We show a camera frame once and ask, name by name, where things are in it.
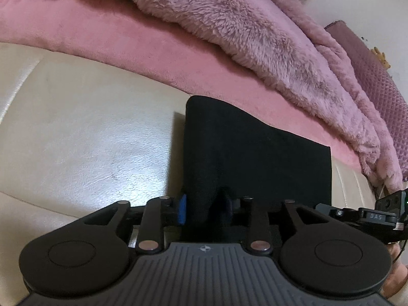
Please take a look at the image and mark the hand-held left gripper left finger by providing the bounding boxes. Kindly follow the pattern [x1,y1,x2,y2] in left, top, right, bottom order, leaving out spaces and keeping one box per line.
[83,195,187,253]

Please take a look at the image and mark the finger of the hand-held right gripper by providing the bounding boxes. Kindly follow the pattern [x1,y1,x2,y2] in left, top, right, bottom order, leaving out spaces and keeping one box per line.
[315,202,362,227]

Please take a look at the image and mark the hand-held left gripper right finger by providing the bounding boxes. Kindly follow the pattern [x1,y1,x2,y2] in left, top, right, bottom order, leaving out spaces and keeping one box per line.
[220,190,323,253]

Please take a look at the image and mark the black pants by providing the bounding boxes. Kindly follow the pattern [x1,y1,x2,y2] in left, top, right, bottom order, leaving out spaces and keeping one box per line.
[170,96,333,243]

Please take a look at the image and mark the person's right hand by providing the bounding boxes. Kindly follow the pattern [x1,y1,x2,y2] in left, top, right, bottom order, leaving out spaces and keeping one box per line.
[382,243,408,298]

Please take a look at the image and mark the mauve quilted cushion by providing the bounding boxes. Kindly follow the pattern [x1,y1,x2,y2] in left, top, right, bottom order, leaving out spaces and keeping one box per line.
[324,20,408,183]

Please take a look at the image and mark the cream leather sofa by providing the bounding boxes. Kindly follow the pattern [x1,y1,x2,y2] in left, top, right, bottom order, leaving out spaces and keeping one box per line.
[0,41,383,306]

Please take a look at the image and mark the yellow plush toy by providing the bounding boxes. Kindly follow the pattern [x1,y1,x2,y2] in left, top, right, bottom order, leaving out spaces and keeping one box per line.
[371,46,391,70]

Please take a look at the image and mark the pink fluffy blanket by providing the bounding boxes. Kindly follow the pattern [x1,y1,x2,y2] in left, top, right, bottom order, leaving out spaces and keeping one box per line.
[6,0,405,192]

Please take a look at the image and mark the pink plush bed sheet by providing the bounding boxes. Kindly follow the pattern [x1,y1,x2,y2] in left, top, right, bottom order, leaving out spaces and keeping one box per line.
[0,0,367,173]

